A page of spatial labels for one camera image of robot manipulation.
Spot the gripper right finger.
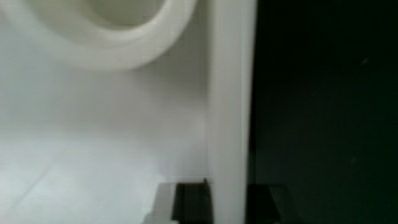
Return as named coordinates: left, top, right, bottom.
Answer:
left=246, top=184, right=297, bottom=224

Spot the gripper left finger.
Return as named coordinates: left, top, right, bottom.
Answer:
left=171, top=180, right=214, bottom=224

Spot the white square table top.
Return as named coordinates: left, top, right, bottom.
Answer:
left=0, top=0, right=258, bottom=224

